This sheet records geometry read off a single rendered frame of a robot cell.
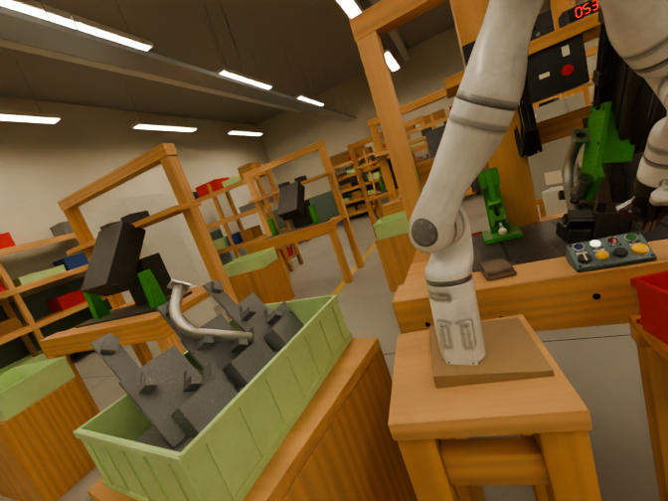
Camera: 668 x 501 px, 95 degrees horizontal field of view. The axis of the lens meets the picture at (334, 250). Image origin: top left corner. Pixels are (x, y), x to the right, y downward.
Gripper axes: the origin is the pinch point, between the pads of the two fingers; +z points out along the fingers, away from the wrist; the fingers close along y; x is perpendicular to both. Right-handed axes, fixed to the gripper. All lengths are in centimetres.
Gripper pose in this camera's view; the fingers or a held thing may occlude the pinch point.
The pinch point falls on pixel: (647, 223)
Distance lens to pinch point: 94.2
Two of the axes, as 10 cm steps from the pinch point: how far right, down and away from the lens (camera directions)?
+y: -8.8, 2.2, 4.2
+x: -1.0, 7.8, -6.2
